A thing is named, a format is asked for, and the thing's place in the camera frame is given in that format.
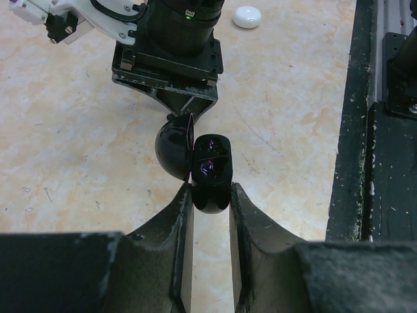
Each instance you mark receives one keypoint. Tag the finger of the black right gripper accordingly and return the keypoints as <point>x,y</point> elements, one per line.
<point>183,100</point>

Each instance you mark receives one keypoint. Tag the black round charging case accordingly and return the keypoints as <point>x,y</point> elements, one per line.
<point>204,162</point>

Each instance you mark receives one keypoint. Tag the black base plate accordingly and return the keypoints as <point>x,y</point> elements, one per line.
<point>374,189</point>

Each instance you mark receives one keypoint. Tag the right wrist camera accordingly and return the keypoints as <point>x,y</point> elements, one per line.
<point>67,21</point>

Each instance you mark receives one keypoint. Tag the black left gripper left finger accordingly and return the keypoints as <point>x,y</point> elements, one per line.
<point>147,270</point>

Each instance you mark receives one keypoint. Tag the white round charging case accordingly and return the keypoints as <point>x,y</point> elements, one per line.
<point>247,17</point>

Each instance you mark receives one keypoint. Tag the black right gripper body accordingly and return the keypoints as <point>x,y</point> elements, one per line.
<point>174,44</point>

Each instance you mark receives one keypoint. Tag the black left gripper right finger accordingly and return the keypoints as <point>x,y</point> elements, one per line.
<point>274,270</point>

